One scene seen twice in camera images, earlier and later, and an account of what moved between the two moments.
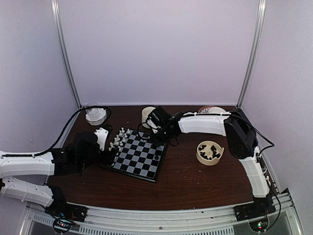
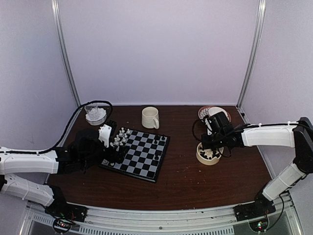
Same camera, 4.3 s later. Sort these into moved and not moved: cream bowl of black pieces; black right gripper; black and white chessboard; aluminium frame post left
Moved: black right gripper
Not moved: cream bowl of black pieces; aluminium frame post left; black and white chessboard
